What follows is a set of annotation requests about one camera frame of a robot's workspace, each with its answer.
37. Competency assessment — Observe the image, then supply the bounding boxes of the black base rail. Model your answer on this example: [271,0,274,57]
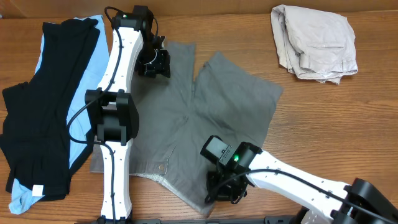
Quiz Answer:
[74,214,299,224]

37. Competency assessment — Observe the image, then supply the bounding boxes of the light blue shirt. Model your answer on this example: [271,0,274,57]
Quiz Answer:
[7,15,109,215]

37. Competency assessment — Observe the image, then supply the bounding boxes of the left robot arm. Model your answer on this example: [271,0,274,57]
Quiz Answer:
[85,5,170,223]

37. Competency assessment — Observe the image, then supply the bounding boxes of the beige folded trousers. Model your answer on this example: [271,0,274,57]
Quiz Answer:
[271,4,358,85]

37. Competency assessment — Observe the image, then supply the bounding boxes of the black garment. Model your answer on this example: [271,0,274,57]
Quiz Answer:
[1,19,100,201]

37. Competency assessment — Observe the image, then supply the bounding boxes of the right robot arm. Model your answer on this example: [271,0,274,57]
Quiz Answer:
[200,136,397,223]

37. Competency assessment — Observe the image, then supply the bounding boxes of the grey shorts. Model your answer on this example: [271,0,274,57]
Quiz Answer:
[89,41,284,218]

